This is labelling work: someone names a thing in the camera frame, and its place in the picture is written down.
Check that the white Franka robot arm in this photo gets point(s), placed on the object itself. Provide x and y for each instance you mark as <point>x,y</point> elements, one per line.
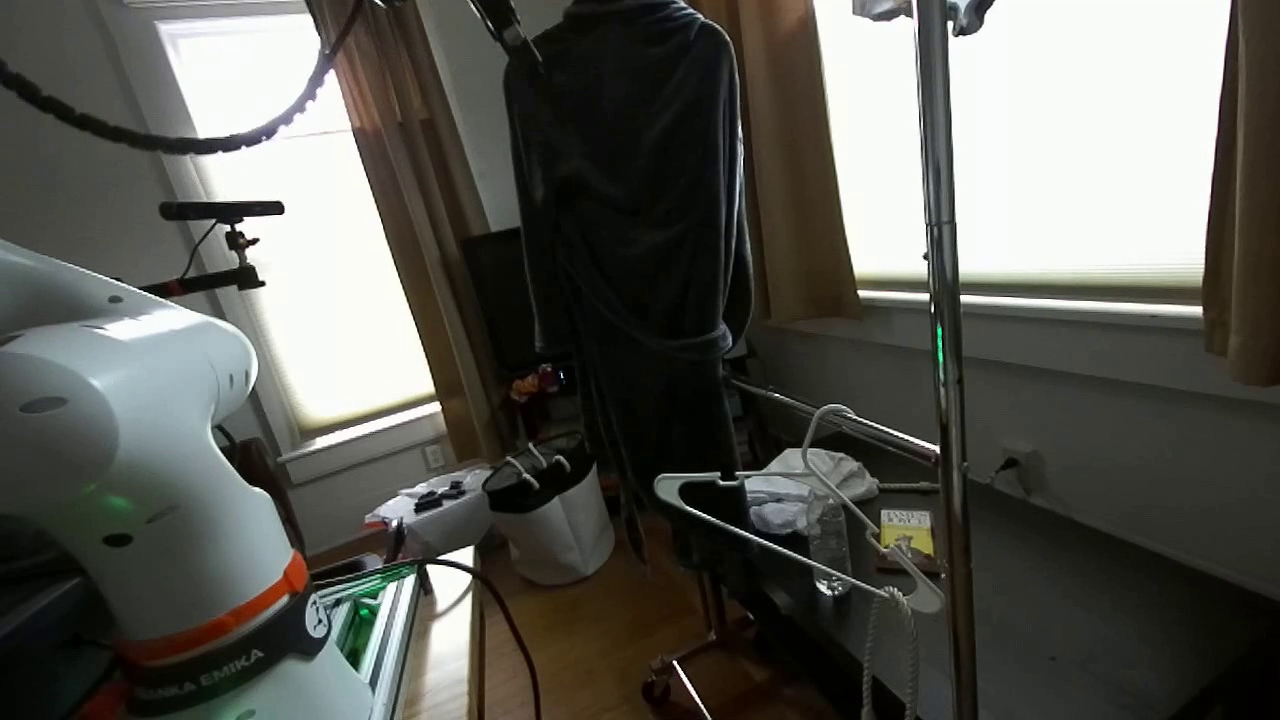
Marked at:
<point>122,403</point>

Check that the white bucket bin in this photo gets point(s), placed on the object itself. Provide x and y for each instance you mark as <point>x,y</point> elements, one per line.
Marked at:
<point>562,532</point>

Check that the brown window curtain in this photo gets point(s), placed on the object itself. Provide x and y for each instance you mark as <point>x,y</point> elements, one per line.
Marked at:
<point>1244,202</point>
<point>403,202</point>
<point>787,161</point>

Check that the white crumpled cloth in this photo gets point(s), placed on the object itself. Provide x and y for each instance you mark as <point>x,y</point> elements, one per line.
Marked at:
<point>800,484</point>

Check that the yellow label card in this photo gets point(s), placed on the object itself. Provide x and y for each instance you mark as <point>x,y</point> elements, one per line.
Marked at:
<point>904,531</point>

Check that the green white box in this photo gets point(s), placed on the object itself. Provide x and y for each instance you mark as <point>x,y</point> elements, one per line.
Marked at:
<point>358,627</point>

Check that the black camera on stand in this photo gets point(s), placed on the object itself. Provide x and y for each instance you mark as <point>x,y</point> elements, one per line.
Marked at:
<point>222,209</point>

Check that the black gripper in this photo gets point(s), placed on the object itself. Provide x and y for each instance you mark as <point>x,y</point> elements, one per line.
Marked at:
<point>505,20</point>

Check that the small orange object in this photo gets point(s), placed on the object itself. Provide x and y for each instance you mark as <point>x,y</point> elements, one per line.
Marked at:
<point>533,384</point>

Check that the clear plastic water bottle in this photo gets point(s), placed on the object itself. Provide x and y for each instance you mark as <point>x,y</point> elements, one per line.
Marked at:
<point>829,553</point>

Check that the black hanging robe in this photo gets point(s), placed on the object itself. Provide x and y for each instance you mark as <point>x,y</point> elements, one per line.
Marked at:
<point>641,202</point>

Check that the silver metal clothes rack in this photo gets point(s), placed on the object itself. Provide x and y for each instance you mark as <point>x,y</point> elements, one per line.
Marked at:
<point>940,202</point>

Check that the white device with black buttons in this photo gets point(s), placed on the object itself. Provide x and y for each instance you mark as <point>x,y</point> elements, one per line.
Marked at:
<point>425,512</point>

